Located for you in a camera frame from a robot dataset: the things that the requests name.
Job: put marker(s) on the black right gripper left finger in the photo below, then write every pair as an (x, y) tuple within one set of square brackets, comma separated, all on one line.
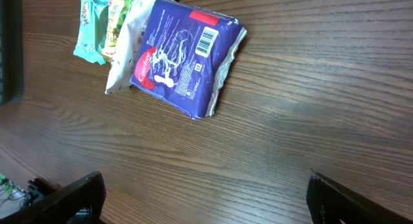
[(79, 202)]

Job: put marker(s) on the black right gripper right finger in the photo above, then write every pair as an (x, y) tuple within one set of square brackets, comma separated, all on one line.
[(329, 202)]

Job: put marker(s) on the mint green wipes pack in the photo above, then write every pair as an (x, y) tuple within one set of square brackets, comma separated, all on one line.
[(92, 30)]

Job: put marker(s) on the purple Carefree pad pack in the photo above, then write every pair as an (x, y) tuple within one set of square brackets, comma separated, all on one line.
[(186, 55)]

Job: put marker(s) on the white tube gold cap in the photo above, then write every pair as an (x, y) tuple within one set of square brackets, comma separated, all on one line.
[(128, 45)]

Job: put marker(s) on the green yellow snack packet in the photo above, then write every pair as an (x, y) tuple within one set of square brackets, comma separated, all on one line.
[(117, 11)]

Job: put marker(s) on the dark grey plastic basket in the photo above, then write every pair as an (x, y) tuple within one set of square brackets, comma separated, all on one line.
[(11, 52)]

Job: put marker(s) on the circuit board with wires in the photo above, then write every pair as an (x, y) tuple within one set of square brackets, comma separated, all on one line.
[(14, 198)]

